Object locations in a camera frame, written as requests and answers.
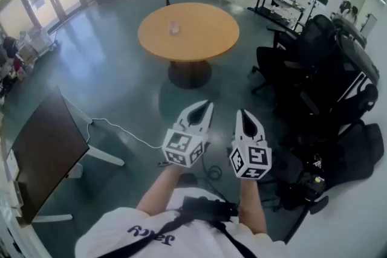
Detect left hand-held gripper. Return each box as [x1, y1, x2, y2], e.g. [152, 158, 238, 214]
[162, 100, 214, 169]

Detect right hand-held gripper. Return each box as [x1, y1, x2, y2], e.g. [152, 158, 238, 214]
[229, 109, 272, 181]

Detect person's right forearm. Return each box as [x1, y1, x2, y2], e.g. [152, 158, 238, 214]
[238, 178, 268, 235]

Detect person's left forearm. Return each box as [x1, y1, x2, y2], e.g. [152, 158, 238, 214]
[135, 164, 186, 217]

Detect round wooden table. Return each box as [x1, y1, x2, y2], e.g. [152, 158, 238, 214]
[137, 2, 241, 90]

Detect black chest harness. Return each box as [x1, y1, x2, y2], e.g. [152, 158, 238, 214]
[96, 195, 259, 258]

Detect small tan object on table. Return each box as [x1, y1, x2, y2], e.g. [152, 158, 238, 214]
[168, 20, 181, 36]

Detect black backpack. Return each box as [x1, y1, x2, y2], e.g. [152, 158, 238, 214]
[273, 122, 385, 212]

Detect black mesh office chair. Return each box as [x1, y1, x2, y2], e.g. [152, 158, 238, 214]
[252, 14, 338, 94]
[298, 83, 380, 143]

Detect person's white shirt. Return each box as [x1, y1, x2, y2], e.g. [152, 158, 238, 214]
[74, 187, 293, 258]

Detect grey office chair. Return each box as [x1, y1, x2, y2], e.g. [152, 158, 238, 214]
[331, 16, 380, 85]

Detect dark desk with white legs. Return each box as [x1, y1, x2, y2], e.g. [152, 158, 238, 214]
[10, 89, 125, 225]

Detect white cart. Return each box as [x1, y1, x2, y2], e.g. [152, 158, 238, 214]
[18, 26, 59, 60]

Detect white papers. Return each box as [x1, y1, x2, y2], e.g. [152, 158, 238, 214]
[5, 149, 21, 182]

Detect black floor cable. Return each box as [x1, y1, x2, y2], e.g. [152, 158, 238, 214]
[201, 141, 224, 182]

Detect white power cable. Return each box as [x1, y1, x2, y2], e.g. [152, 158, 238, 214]
[86, 117, 164, 150]

